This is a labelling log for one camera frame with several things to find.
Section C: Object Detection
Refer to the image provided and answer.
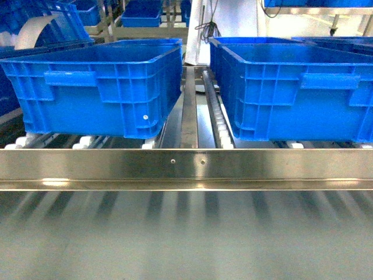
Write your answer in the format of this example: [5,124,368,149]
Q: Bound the far right blue crate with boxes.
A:
[293,36,372,55]

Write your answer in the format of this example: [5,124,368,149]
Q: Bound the left blue crate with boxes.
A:
[0,46,20,116]

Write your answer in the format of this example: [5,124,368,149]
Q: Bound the far background blue bin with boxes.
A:
[121,1,163,27]

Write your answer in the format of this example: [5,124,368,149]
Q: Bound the tilted blue crate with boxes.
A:
[1,1,93,50]

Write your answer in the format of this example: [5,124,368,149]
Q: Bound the hanging black cables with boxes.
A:
[194,0,222,41]

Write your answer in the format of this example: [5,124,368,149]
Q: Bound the blue crate behind middle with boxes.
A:
[106,38,182,55]

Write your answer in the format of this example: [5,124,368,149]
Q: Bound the grey curved sheet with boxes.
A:
[15,15,58,50]

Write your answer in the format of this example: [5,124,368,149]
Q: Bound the blue crate behind right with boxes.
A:
[209,37,305,84]

